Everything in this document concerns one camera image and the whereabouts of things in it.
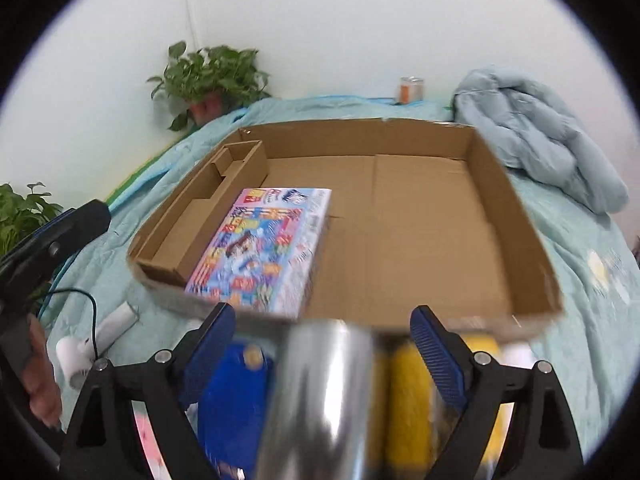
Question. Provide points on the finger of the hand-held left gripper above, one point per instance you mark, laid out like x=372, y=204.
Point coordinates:
x=85, y=222

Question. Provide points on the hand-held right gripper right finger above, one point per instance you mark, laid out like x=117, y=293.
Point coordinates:
x=435, y=355

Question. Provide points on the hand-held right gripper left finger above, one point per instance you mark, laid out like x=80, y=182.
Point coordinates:
x=215, y=340

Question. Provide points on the clear jar with yellow label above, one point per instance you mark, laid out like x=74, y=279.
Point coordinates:
x=405, y=400

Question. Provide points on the blue stapler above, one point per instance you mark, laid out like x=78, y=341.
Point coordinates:
x=235, y=410

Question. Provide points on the white plastic bottle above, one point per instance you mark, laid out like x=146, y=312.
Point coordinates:
x=115, y=327

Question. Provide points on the brown cardboard box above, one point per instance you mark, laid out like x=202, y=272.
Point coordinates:
x=425, y=235

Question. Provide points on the silver metal can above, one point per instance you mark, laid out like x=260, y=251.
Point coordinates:
x=320, y=400

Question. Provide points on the person's left hand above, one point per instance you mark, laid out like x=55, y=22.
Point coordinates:
x=42, y=385

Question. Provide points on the green leafy plant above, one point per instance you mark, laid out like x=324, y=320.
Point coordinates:
x=22, y=215

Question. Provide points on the colourful printed toy box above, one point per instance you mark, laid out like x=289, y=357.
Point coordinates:
x=265, y=250

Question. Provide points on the potted green plant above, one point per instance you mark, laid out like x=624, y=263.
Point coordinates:
x=210, y=77

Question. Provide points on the light blue padded quilt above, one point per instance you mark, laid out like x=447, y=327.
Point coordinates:
x=540, y=135

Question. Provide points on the small orange jar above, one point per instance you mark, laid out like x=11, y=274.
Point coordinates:
x=411, y=90

